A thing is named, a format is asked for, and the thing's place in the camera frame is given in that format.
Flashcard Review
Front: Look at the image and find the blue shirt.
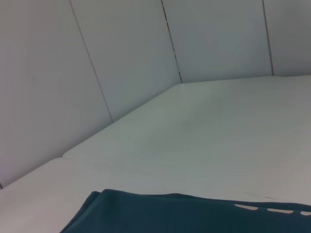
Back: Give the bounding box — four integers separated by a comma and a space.
58, 188, 311, 233

